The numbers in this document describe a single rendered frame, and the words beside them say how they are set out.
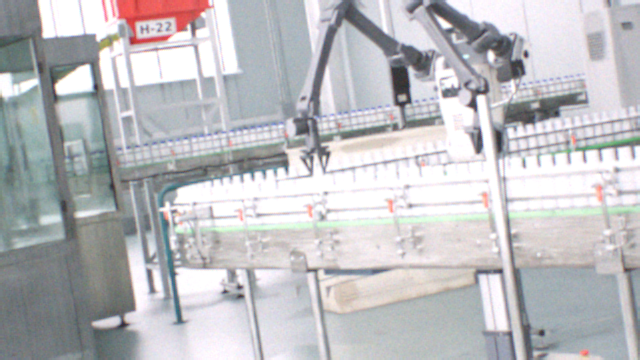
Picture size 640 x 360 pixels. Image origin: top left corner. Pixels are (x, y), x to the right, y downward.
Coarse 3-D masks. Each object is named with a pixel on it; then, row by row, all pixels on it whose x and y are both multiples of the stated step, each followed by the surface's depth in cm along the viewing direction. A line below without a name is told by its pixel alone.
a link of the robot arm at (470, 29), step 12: (408, 0) 446; (420, 0) 444; (408, 12) 448; (444, 12) 458; (456, 12) 461; (456, 24) 462; (468, 24) 463; (480, 24) 467; (492, 24) 470; (468, 36) 467; (492, 36) 466; (480, 48) 470
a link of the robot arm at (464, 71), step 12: (432, 0) 445; (420, 12) 445; (432, 12) 447; (420, 24) 446; (432, 24) 444; (432, 36) 445; (444, 36) 443; (444, 48) 443; (456, 48) 445; (456, 60) 442; (456, 72) 443; (468, 72) 441; (468, 84) 443; (480, 84) 440
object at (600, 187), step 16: (320, 192) 468; (480, 192) 393; (192, 208) 539; (240, 208) 500; (256, 208) 504; (608, 224) 360; (624, 224) 362; (320, 240) 465; (400, 240) 430; (496, 240) 395; (608, 240) 361; (624, 240) 363; (192, 256) 536; (320, 256) 465; (400, 256) 431; (496, 256) 396
